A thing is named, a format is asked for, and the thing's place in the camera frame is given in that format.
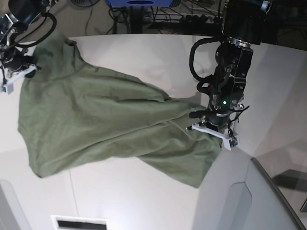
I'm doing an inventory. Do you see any green t-shirt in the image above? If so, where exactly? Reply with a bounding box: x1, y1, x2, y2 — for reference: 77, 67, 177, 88
18, 32, 221, 188

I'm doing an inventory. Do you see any blue plastic bin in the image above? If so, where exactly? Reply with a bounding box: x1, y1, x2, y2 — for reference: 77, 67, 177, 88
107, 0, 172, 7

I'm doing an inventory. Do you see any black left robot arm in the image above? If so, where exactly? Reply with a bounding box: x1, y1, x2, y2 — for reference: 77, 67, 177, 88
189, 0, 272, 137

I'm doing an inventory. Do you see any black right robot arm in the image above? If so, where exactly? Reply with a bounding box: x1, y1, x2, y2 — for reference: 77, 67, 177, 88
0, 0, 58, 79

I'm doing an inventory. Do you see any grey table leg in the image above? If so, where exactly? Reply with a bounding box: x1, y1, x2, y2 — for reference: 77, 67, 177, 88
129, 6, 145, 34

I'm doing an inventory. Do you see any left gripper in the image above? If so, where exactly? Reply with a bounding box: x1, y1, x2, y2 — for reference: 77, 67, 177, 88
189, 95, 249, 134

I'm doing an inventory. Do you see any black power strip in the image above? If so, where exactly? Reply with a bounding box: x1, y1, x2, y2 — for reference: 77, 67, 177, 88
153, 11, 215, 23

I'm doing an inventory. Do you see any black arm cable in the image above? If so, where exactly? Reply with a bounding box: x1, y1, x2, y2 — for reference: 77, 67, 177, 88
190, 37, 225, 93
7, 11, 57, 48

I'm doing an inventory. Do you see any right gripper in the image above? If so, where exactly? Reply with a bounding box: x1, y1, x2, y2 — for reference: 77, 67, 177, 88
0, 45, 36, 77

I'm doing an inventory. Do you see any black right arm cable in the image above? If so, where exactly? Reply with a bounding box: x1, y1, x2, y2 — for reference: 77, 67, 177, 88
7, 11, 57, 48

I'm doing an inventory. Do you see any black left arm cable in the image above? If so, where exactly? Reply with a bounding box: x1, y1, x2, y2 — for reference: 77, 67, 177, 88
190, 37, 225, 93

